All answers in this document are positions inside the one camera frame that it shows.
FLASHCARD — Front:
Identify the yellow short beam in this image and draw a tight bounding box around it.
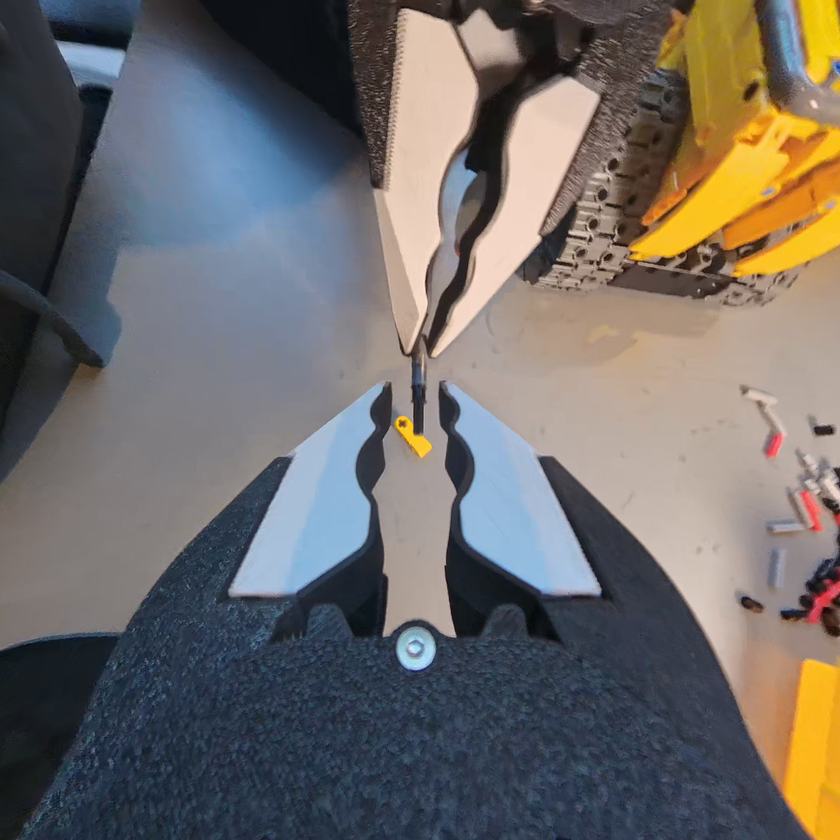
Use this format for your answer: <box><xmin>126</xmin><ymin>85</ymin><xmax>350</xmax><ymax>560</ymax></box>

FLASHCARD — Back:
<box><xmin>392</xmin><ymin>415</ymin><xmax>434</xmax><ymax>459</ymax></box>

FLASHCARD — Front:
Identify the grey toy track belt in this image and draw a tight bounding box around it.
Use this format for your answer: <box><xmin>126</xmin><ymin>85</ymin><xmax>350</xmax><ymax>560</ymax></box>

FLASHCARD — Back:
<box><xmin>525</xmin><ymin>69</ymin><xmax>697</xmax><ymax>293</ymax></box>
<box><xmin>715</xmin><ymin>262</ymin><xmax>805</xmax><ymax>308</ymax></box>

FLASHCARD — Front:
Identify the yellow building-block toy vehicle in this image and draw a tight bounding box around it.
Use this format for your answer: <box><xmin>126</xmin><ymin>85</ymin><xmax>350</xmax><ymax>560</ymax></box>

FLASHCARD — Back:
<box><xmin>626</xmin><ymin>0</ymin><xmax>840</xmax><ymax>280</ymax></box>

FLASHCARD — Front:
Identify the small black axle pin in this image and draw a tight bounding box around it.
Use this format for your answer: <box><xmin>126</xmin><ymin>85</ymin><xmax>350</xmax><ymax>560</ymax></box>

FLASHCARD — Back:
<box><xmin>408</xmin><ymin>351</ymin><xmax>431</xmax><ymax>434</ymax></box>

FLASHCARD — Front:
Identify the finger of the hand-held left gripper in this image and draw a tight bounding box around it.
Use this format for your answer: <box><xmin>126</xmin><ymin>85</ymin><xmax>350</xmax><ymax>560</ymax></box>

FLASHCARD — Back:
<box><xmin>428</xmin><ymin>73</ymin><xmax>603</xmax><ymax>361</ymax></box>
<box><xmin>373</xmin><ymin>8</ymin><xmax>483</xmax><ymax>357</ymax></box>

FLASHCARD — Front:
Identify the grey desk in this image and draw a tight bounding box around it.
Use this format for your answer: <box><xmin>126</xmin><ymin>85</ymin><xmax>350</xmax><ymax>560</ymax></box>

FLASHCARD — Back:
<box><xmin>0</xmin><ymin>0</ymin><xmax>840</xmax><ymax>788</ymax></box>

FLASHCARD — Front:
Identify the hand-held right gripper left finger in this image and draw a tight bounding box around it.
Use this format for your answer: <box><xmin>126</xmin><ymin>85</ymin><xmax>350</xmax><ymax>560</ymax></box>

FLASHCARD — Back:
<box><xmin>227</xmin><ymin>381</ymin><xmax>395</xmax><ymax>641</ymax></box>

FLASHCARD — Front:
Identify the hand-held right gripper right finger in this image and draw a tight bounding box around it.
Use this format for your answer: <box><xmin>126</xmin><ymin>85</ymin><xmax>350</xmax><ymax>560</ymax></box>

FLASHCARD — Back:
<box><xmin>438</xmin><ymin>381</ymin><xmax>603</xmax><ymax>639</ymax></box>

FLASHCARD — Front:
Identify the yellow plastic storage bin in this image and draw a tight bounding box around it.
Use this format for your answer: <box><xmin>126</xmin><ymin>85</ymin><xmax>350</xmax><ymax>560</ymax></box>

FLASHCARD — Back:
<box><xmin>782</xmin><ymin>658</ymin><xmax>840</xmax><ymax>840</ymax></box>

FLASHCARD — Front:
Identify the pile of small building pieces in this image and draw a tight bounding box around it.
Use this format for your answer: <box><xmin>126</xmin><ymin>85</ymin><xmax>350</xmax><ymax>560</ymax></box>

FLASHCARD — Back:
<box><xmin>738</xmin><ymin>384</ymin><xmax>840</xmax><ymax>637</ymax></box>

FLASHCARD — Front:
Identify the black quilted pad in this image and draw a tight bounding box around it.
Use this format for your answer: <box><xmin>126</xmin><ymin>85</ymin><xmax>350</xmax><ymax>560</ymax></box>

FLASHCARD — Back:
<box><xmin>0</xmin><ymin>631</ymin><xmax>122</xmax><ymax>834</ymax></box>

